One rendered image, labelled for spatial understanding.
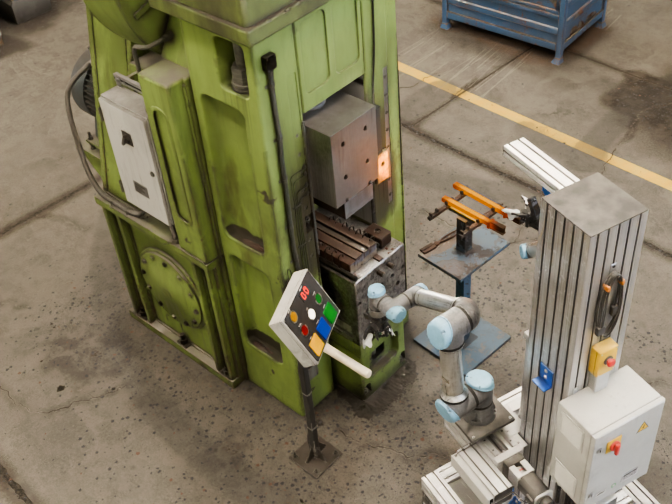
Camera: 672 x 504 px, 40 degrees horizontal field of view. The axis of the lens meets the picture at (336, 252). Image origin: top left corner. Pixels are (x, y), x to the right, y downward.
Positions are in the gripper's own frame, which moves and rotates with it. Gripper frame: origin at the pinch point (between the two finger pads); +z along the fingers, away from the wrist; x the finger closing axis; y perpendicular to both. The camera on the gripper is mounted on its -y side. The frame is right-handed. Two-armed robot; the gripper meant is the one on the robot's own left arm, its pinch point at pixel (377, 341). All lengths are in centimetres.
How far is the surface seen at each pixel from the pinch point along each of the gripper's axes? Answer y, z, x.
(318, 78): -62, -101, 14
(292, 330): -8.9, -20.7, -36.2
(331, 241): -66, -6, 14
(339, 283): -49, 8, 8
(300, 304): -19.4, -22.3, -26.5
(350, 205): -47, -40, 17
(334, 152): -45, -74, 10
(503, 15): -305, 65, 306
